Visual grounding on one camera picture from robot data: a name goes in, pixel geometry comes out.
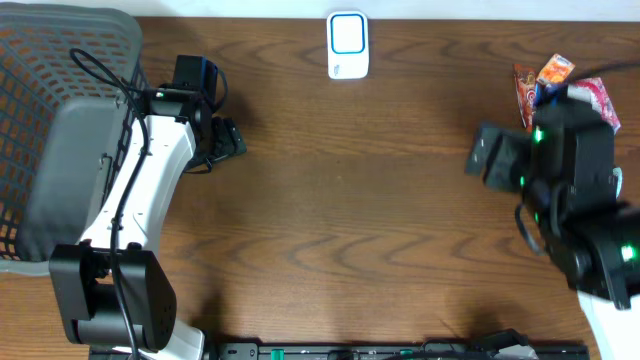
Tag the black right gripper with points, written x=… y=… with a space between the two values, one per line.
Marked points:
x=498 y=163

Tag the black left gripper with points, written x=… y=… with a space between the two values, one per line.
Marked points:
x=226 y=138

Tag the red orange snack packet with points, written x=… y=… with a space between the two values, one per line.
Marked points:
x=525 y=79

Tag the orange tissue pack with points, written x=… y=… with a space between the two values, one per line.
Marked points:
x=555 y=71

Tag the purple tissue pack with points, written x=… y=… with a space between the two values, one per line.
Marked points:
x=593 y=91

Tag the teal snack packet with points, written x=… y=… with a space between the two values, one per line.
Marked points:
x=618 y=177

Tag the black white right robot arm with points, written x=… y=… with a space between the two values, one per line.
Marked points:
x=564 y=173

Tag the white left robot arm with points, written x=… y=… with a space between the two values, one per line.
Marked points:
x=110 y=289

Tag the grey plastic basket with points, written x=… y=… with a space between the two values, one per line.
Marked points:
x=64 y=134

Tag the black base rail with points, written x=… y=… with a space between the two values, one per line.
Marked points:
x=505 y=344

